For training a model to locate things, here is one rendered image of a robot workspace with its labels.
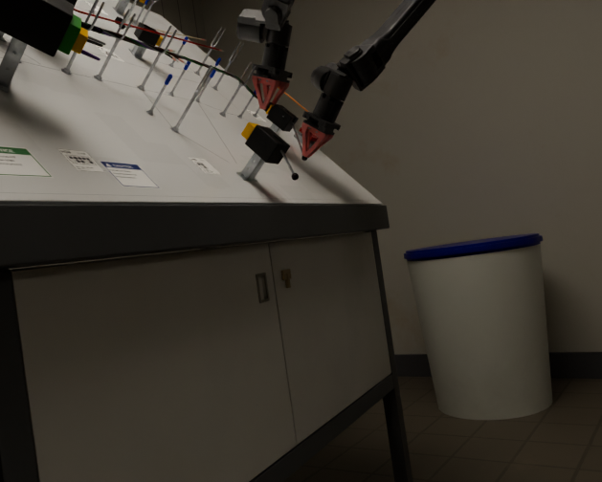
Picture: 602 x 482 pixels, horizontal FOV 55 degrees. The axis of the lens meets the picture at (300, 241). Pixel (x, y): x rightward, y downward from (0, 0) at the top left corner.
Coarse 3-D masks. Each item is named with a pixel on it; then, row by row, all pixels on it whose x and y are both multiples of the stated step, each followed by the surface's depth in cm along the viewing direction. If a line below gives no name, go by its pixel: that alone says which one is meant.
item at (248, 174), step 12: (252, 132) 109; (264, 132) 108; (252, 144) 109; (264, 144) 108; (276, 144) 107; (288, 144) 110; (252, 156) 111; (264, 156) 108; (276, 156) 109; (252, 168) 111; (252, 180) 113
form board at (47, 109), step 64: (64, 64) 105; (128, 64) 128; (192, 64) 165; (0, 128) 73; (64, 128) 83; (128, 128) 98; (192, 128) 118; (0, 192) 62; (64, 192) 69; (128, 192) 79; (192, 192) 92; (256, 192) 109; (320, 192) 135
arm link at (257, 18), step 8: (272, 8) 130; (240, 16) 136; (248, 16) 136; (256, 16) 136; (272, 16) 130; (240, 24) 138; (248, 24) 137; (256, 24) 137; (272, 24) 132; (280, 24) 133; (240, 32) 139; (248, 32) 138; (256, 32) 137; (248, 40) 141; (256, 40) 139
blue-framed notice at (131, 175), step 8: (112, 168) 82; (120, 168) 83; (128, 168) 85; (136, 168) 87; (120, 176) 81; (128, 176) 83; (136, 176) 84; (144, 176) 86; (128, 184) 81; (136, 184) 82; (144, 184) 84; (152, 184) 86
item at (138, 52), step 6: (120, 24) 131; (144, 24) 135; (138, 30) 134; (150, 30) 134; (138, 36) 134; (144, 36) 134; (150, 36) 135; (156, 36) 135; (150, 42) 136; (156, 42) 136; (138, 48) 136; (144, 48) 136; (132, 54) 136; (138, 54) 137; (144, 60) 137
